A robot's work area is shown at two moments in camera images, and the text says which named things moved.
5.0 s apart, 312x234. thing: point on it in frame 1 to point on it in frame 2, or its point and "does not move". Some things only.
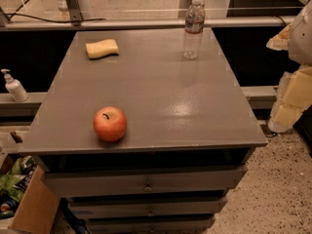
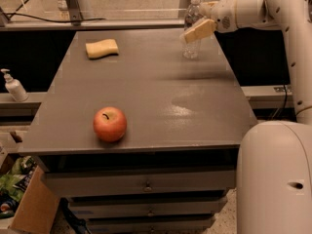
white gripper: (302, 38) to (223, 16)
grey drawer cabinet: (189, 133) does not move
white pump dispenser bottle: (15, 88) does not move
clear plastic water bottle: (194, 28) does not move
